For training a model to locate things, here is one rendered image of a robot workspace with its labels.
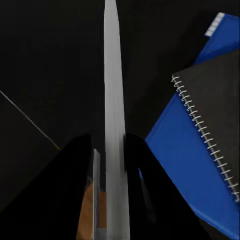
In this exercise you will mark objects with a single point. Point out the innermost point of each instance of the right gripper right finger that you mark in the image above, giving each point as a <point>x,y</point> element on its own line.
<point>176,220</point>

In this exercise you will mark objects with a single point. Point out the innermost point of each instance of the desk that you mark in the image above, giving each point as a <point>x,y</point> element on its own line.
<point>52,77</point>

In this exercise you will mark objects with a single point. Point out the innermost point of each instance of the pen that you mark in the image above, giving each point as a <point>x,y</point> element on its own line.
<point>117,200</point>

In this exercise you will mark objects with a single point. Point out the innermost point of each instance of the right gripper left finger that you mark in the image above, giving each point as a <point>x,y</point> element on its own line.
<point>49,207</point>

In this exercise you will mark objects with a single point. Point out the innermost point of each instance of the folder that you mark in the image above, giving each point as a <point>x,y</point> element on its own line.
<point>175,140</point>

